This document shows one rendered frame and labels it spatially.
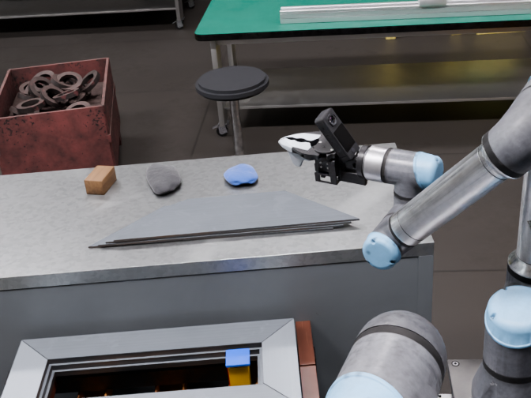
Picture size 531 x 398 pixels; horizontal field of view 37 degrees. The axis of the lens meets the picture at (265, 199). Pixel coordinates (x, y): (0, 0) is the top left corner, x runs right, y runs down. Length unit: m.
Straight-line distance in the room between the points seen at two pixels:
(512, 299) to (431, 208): 0.24
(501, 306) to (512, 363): 0.11
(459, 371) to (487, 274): 2.12
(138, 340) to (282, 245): 0.46
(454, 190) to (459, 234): 2.68
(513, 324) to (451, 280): 2.26
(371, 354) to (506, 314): 0.66
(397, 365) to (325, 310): 1.30
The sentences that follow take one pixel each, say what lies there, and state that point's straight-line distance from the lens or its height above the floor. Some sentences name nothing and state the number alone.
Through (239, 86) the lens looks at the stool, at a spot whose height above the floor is 0.71.
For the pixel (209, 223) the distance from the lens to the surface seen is 2.23.
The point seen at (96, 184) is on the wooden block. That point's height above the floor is 1.09.
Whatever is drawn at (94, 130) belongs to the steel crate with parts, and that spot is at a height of 0.41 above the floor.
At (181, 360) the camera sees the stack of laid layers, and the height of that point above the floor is 0.83.
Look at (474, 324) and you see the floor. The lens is 3.56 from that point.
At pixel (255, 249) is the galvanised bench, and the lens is 2.14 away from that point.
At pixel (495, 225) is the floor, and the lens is 4.23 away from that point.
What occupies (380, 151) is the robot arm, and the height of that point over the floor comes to 1.47.
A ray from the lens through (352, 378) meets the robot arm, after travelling 0.92.
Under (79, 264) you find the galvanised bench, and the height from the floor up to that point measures 1.05.
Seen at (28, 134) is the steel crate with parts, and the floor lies 0.43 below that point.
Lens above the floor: 2.22
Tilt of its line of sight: 30 degrees down
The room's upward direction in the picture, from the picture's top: 5 degrees counter-clockwise
